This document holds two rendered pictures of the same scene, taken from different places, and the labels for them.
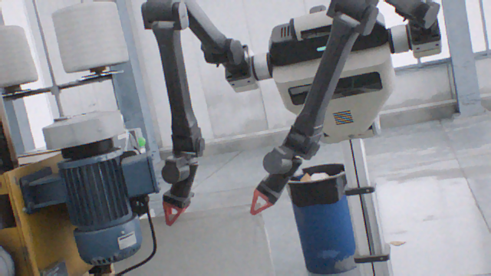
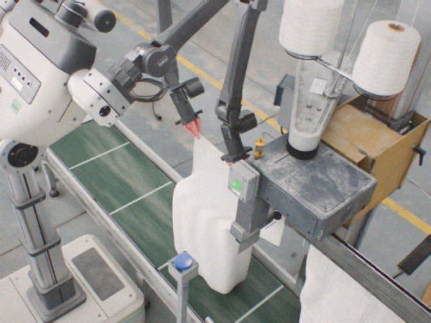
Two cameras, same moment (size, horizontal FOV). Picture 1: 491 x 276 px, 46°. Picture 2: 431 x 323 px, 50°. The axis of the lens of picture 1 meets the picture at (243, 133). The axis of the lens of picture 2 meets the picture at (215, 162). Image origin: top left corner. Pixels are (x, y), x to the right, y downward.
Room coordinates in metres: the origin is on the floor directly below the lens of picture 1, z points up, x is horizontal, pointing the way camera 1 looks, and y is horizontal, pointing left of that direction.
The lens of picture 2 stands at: (2.73, 0.75, 2.19)
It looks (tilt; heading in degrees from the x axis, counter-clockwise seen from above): 42 degrees down; 209
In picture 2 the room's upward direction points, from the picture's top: 5 degrees clockwise
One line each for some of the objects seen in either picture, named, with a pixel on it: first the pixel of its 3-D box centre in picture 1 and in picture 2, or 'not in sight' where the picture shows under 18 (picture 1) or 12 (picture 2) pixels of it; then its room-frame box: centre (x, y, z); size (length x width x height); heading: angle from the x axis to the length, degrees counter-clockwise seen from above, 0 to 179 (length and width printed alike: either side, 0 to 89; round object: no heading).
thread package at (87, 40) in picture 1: (90, 37); (310, 19); (1.48, 0.33, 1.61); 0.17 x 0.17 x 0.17
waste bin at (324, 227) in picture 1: (325, 218); not in sight; (3.83, -0.44, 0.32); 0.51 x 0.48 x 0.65; 163
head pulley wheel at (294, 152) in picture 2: not in sight; (301, 146); (1.71, 0.46, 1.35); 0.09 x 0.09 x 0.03
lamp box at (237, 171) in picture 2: (130, 143); (243, 181); (1.87, 0.37, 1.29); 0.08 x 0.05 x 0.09; 73
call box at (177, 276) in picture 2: not in sight; (183, 267); (1.93, 0.21, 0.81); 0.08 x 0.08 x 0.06; 73
